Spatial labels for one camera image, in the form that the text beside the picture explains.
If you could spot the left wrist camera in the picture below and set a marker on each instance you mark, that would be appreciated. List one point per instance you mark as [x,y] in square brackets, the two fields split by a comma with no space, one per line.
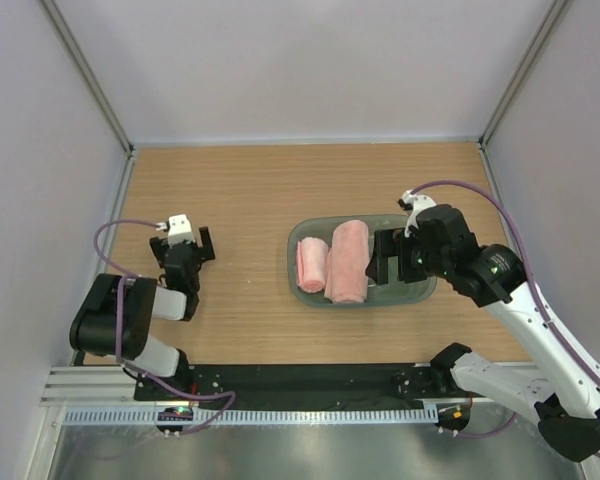
[178,229]

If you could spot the pink bunny towel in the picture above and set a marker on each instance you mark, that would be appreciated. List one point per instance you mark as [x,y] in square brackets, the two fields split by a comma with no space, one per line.
[311,264]

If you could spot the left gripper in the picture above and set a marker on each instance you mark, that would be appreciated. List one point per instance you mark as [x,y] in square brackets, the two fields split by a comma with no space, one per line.
[206,253]

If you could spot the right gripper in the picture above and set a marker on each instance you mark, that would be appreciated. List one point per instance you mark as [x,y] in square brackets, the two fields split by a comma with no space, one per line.
[388,243]

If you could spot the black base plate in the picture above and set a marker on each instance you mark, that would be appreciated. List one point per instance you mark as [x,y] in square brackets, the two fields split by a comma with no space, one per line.
[309,382]

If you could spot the plain pink towel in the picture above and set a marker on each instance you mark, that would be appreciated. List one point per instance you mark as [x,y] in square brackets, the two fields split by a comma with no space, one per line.
[348,258]

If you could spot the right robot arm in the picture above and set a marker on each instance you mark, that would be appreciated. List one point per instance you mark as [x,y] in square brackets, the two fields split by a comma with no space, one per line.
[564,401]

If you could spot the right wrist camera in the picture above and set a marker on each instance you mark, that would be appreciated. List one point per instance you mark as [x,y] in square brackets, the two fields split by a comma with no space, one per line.
[412,204]

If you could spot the clear blue plastic tray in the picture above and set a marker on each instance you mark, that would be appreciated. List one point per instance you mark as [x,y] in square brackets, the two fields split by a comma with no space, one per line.
[327,258]

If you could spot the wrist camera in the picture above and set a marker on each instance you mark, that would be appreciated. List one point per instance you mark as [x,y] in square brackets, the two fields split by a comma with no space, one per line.
[412,204]
[178,229]

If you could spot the white slotted cable duct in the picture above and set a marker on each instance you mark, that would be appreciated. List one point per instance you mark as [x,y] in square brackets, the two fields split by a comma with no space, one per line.
[178,415]

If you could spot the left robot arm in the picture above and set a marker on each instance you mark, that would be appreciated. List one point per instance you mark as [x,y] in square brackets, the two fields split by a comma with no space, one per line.
[115,317]

